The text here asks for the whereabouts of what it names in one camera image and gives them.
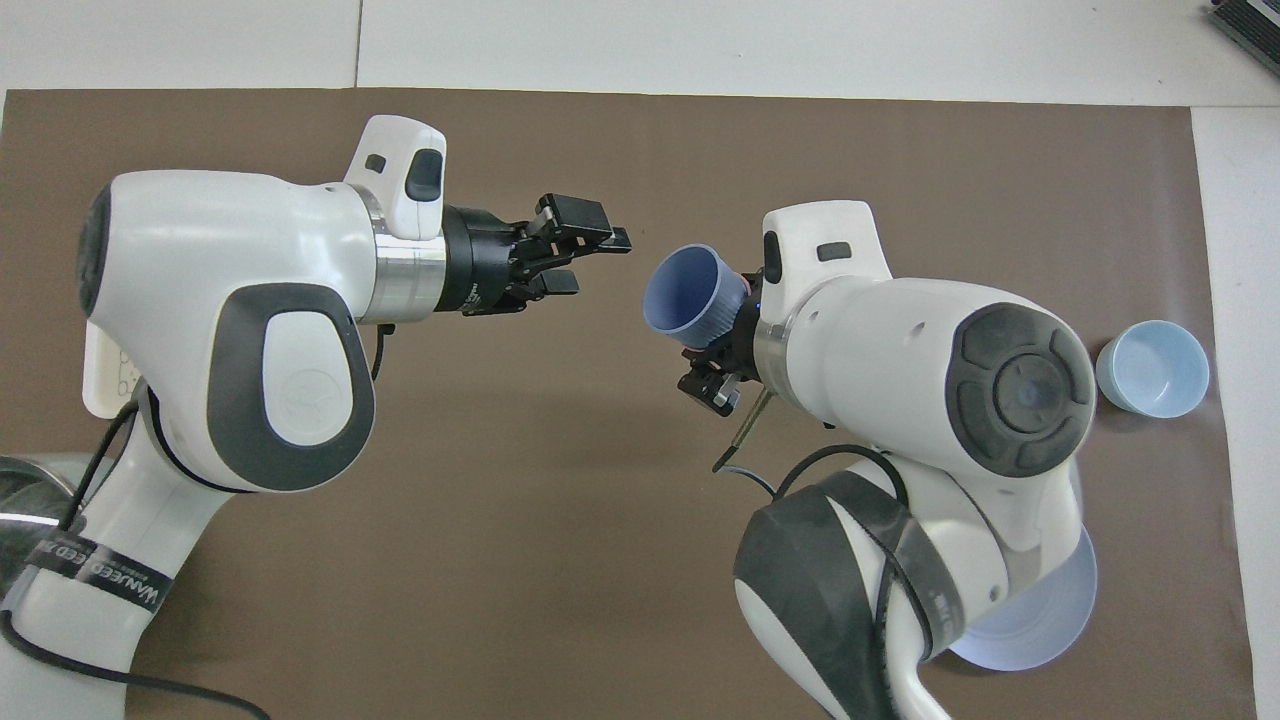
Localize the black cable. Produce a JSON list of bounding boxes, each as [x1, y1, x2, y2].
[[711, 387, 936, 720], [0, 322, 393, 720]]

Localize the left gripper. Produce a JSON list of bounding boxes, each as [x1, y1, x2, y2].
[[439, 192, 634, 318]]

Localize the light blue round tray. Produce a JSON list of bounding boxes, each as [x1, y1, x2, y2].
[[944, 524, 1100, 673]]

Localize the blue ribbed cup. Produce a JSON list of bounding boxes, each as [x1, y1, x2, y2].
[[643, 243, 750, 352]]

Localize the dark grey ribbed object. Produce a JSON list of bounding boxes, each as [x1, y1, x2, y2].
[[1204, 0, 1280, 67]]

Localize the light blue cup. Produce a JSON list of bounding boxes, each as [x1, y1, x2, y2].
[[1095, 319, 1211, 420]]

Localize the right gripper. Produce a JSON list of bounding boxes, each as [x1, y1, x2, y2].
[[677, 284, 769, 417]]

